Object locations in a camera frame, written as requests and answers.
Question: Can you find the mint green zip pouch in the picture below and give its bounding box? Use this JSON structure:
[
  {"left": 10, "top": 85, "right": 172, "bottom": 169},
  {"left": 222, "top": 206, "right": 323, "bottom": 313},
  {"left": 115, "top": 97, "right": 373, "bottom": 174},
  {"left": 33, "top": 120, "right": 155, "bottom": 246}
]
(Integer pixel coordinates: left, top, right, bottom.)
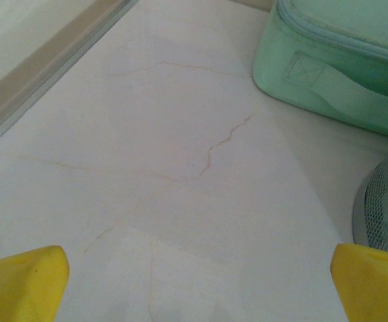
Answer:
[{"left": 252, "top": 0, "right": 388, "bottom": 142}]

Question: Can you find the grey metal mesh bin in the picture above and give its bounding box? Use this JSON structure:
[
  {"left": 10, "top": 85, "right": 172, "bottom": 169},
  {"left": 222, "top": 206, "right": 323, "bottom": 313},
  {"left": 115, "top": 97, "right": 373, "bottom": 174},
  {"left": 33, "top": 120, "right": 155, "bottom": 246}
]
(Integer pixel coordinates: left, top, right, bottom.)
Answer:
[{"left": 351, "top": 140, "right": 388, "bottom": 252}]

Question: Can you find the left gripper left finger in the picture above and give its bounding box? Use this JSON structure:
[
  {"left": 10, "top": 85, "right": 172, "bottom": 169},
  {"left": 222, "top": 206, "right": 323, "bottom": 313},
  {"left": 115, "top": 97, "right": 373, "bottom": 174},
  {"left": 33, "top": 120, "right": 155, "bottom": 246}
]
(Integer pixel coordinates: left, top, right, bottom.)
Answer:
[{"left": 0, "top": 244, "right": 70, "bottom": 322}]

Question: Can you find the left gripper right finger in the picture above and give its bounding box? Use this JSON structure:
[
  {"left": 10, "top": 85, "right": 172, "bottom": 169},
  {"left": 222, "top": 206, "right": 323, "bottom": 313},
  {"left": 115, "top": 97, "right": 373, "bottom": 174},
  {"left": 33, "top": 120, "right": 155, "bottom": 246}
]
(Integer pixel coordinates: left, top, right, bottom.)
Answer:
[{"left": 330, "top": 243, "right": 388, "bottom": 322}]

